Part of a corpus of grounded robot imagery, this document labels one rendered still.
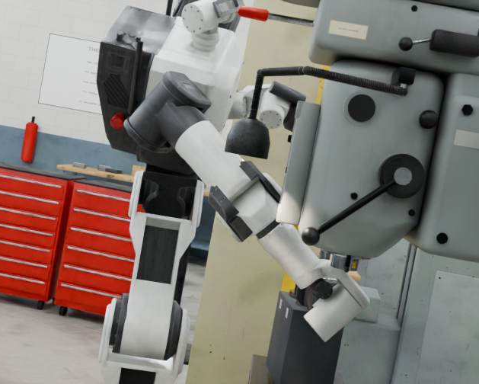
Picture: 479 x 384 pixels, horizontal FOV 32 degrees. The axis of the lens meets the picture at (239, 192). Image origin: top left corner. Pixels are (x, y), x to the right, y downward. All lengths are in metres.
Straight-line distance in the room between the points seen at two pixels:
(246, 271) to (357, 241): 1.84
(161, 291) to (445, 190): 0.85
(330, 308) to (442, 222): 0.36
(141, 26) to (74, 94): 8.85
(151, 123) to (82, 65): 9.09
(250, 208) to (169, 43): 0.47
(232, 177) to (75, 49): 9.28
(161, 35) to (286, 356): 0.76
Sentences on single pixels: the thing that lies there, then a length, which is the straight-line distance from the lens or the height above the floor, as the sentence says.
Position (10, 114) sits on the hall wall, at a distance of 10.96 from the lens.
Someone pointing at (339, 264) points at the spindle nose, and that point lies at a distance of 1.43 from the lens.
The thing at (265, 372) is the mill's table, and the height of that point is 0.94.
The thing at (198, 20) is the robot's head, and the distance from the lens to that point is 1.79.
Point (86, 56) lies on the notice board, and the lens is 10.76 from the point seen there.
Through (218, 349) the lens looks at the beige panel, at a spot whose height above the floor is 0.68.
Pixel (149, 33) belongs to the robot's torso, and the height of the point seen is 1.67.
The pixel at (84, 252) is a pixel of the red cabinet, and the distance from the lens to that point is 6.15.
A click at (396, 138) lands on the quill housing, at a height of 1.51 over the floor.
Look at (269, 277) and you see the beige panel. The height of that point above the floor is 0.99.
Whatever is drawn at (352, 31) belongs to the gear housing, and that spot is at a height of 1.66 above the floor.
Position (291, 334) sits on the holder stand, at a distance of 1.84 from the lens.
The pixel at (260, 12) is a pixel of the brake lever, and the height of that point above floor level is 1.70.
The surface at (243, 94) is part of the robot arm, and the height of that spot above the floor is 1.59.
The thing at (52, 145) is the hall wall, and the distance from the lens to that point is 10.79.
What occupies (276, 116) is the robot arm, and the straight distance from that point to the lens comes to 2.16.
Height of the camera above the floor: 1.45
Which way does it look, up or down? 3 degrees down
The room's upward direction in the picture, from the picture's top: 10 degrees clockwise
